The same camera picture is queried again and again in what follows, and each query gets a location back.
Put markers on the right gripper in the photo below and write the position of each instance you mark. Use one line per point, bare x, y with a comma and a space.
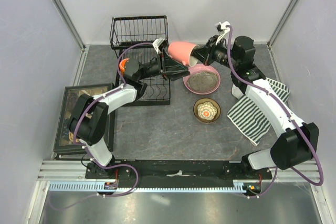
205, 54

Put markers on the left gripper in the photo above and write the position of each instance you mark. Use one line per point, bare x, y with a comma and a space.
168, 66

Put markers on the pink mug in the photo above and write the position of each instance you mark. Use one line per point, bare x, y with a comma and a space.
181, 52

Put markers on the pink plate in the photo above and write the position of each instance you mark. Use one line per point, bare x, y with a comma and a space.
202, 79

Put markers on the speckled beige plate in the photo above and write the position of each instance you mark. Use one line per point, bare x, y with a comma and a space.
202, 85

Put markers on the orange mug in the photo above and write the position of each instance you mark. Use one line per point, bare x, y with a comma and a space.
122, 64

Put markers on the beige patterned cup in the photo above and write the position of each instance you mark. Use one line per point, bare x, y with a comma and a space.
202, 100

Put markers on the white patterned bowl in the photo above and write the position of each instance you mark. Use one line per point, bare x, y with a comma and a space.
206, 111

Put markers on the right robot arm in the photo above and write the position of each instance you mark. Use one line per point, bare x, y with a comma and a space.
296, 140

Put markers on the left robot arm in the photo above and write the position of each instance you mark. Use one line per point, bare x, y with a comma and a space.
89, 116

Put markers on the white folded cloth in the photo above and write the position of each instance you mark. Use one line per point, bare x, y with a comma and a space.
236, 92

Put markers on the green striped towel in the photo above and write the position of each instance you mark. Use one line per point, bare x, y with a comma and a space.
249, 119

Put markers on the black glass-lid organizer box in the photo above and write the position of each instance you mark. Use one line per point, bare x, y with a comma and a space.
63, 144

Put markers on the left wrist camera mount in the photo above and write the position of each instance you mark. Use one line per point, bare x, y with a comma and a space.
159, 44

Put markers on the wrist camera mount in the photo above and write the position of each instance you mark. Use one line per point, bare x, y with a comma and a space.
159, 44
223, 29

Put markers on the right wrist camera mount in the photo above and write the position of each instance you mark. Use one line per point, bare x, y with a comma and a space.
223, 29

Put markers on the black wire dish rack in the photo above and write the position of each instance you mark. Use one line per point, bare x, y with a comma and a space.
128, 31

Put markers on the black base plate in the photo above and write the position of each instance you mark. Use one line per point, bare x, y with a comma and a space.
192, 172

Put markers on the blue cable duct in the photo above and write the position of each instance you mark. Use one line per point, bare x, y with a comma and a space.
106, 187

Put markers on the aluminium frame rail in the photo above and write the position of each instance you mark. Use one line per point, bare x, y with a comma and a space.
87, 170

